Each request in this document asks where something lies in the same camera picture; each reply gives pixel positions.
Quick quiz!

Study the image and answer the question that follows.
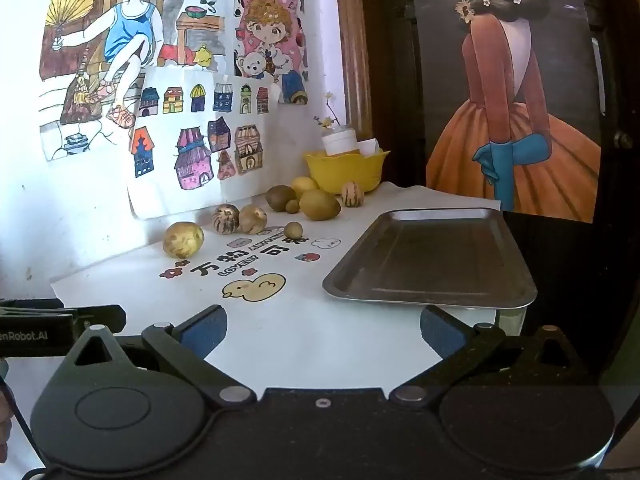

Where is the orange dress dancer wall poster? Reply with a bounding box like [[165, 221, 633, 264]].
[[407, 0, 603, 223]]

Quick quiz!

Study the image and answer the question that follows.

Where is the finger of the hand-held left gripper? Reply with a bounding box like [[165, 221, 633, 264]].
[[70, 304, 127, 334]]

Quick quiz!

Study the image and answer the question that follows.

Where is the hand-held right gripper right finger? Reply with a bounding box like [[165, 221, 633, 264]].
[[389, 304, 595, 408]]

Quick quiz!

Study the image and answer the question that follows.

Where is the yellow lemon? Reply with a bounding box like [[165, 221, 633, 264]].
[[291, 176, 319, 199]]

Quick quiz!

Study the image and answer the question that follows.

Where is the coloured houses drawing paper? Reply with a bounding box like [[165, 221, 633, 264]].
[[126, 65, 283, 220]]

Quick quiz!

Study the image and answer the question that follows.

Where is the speckled yellow round fruit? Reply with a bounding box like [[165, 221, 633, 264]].
[[164, 221, 205, 260]]

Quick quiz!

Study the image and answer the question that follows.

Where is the large brown kiwi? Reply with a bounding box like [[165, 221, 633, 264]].
[[265, 185, 297, 211]]

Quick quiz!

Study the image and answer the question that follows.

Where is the metal tray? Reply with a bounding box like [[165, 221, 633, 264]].
[[322, 208, 538, 309]]

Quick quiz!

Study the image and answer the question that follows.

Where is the brown wooden door frame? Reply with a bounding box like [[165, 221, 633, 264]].
[[334, 0, 373, 128]]

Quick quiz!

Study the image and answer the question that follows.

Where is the fan child wall poster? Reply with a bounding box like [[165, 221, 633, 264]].
[[39, 0, 231, 162]]

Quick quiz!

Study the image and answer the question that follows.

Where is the mottled brown round fruit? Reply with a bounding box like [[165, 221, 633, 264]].
[[238, 203, 269, 235], [212, 203, 241, 234]]

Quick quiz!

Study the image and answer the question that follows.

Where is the dark wooden door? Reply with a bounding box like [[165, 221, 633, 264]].
[[360, 0, 640, 391]]

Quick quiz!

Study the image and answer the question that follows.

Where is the yellow plastic bowl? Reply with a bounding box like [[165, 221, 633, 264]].
[[304, 149, 391, 195]]

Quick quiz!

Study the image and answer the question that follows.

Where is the cartoon child bear wall poster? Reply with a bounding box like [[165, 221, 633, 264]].
[[232, 0, 310, 106]]

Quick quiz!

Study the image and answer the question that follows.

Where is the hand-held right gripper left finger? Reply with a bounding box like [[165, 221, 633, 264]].
[[65, 304, 260, 409]]

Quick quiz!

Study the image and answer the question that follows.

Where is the yellow flower sprig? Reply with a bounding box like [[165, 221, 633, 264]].
[[314, 91, 343, 136]]

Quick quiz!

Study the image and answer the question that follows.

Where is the striped pepino melon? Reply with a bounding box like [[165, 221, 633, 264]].
[[341, 181, 365, 208]]

